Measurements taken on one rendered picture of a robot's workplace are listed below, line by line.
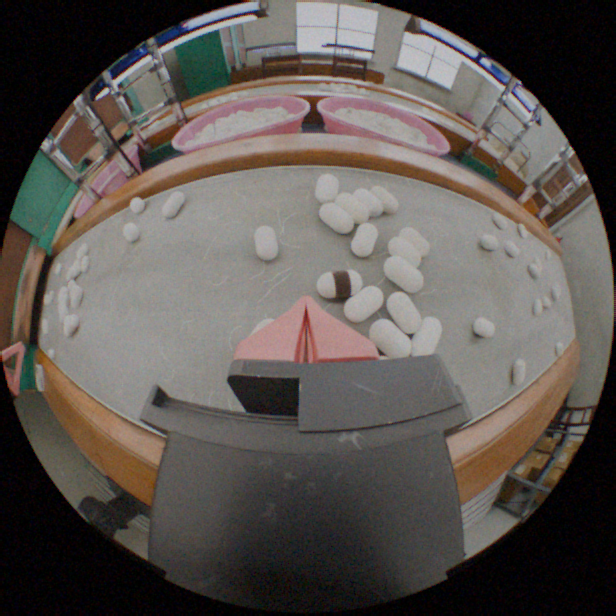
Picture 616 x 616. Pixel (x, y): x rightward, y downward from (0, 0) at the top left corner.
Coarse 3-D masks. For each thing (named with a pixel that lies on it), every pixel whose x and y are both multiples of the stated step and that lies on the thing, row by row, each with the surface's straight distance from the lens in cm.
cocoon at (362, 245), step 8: (368, 224) 16; (360, 232) 16; (368, 232) 16; (376, 232) 16; (360, 240) 15; (368, 240) 15; (352, 248) 16; (360, 248) 15; (368, 248) 15; (360, 256) 16
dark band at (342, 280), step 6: (342, 270) 14; (336, 276) 13; (342, 276) 13; (348, 276) 13; (336, 282) 13; (342, 282) 13; (348, 282) 13; (336, 288) 13; (342, 288) 13; (348, 288) 13; (336, 294) 13; (342, 294) 13; (348, 294) 14
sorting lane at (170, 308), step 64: (192, 192) 27; (256, 192) 22; (448, 192) 32; (64, 256) 69; (128, 256) 28; (192, 256) 19; (256, 256) 16; (320, 256) 16; (384, 256) 17; (448, 256) 22; (128, 320) 24; (192, 320) 17; (256, 320) 15; (448, 320) 19; (512, 320) 31; (128, 384) 24; (192, 384) 17; (512, 384) 31
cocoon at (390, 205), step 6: (378, 186) 21; (372, 192) 20; (378, 192) 20; (384, 192) 20; (378, 198) 20; (384, 198) 20; (390, 198) 20; (384, 204) 20; (390, 204) 20; (396, 204) 20; (384, 210) 20; (390, 210) 20; (396, 210) 20
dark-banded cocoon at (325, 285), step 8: (328, 272) 14; (352, 272) 14; (320, 280) 13; (328, 280) 13; (352, 280) 13; (360, 280) 14; (320, 288) 13; (328, 288) 13; (352, 288) 13; (360, 288) 14; (328, 296) 13
